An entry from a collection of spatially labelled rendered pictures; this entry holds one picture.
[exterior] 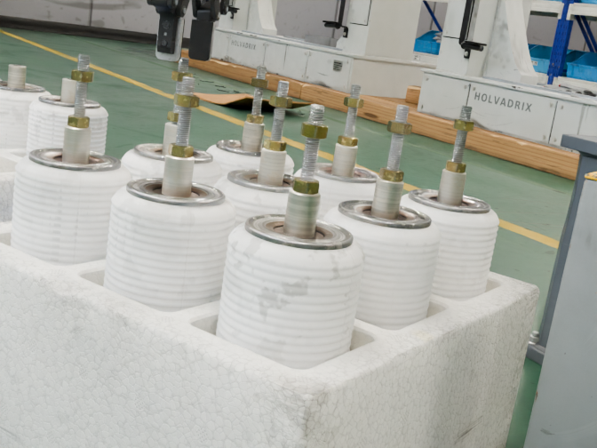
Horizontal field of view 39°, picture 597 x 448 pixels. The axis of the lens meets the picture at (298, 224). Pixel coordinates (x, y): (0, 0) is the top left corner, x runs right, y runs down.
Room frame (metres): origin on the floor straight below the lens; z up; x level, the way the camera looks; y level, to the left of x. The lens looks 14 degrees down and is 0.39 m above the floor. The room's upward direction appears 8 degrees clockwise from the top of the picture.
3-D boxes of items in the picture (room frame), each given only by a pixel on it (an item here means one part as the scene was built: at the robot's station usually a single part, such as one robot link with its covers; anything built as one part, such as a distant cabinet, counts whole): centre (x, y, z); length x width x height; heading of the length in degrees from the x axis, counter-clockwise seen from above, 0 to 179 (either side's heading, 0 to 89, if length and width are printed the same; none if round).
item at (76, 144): (0.70, 0.19, 0.26); 0.02 x 0.02 x 0.03
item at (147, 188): (0.63, 0.10, 0.25); 0.08 x 0.08 x 0.01
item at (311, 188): (0.57, 0.00, 0.29); 0.02 x 0.02 x 0.01; 67
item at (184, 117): (0.63, 0.10, 0.30); 0.01 x 0.01 x 0.08
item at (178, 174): (0.63, 0.10, 0.26); 0.02 x 0.02 x 0.03
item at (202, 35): (0.83, 0.12, 0.36); 0.02 x 0.01 x 0.04; 74
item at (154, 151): (0.80, 0.13, 0.25); 0.08 x 0.08 x 0.01
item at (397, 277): (0.66, -0.07, 0.16); 0.10 x 0.10 x 0.18
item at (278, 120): (0.73, 0.03, 0.30); 0.01 x 0.01 x 0.08
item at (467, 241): (0.76, -0.13, 0.16); 0.10 x 0.10 x 0.18
